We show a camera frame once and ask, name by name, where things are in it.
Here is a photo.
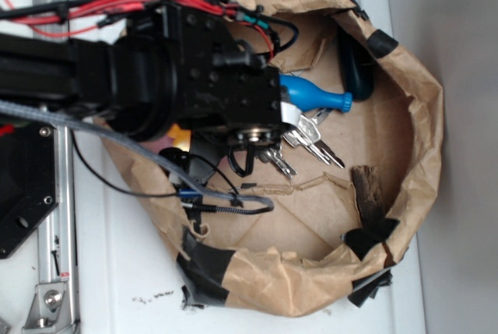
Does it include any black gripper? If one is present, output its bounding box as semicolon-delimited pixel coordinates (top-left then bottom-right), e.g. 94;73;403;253
155;4;282;146

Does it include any yellow rubber duck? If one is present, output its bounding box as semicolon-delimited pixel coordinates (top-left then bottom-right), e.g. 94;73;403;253
167;124;191;152

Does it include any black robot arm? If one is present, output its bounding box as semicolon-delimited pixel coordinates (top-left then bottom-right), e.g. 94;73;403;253
1;5;284;146

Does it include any white key tag key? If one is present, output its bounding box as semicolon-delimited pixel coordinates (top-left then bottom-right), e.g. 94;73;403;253
280;101;302;126

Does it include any blue plastic bottle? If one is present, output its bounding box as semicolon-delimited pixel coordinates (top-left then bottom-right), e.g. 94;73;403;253
279;75;352;113

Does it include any silver key bunch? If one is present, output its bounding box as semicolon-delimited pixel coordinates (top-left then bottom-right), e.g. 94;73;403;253
256;107;345;180

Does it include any dark oval brush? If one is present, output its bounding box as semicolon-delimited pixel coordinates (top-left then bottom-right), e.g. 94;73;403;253
337;30;374;101

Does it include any brown paper bag bin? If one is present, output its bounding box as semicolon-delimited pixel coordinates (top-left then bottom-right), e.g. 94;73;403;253
93;0;444;318

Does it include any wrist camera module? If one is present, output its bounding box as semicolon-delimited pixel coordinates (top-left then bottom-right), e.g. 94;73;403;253
159;139;234;188

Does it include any grey braided cable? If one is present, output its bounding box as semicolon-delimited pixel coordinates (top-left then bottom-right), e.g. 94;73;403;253
0;100;275;216

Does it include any red wire bundle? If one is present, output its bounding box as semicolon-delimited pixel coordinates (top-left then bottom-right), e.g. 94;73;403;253
0;0;275;58

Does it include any thin black cable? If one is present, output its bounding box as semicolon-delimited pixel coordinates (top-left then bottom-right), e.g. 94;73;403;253
69;131;242;199

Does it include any aluminium extrusion rail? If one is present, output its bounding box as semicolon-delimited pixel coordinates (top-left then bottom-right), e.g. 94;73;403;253
21;0;82;334

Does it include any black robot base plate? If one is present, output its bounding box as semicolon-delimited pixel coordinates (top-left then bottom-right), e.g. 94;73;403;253
1;123;58;259

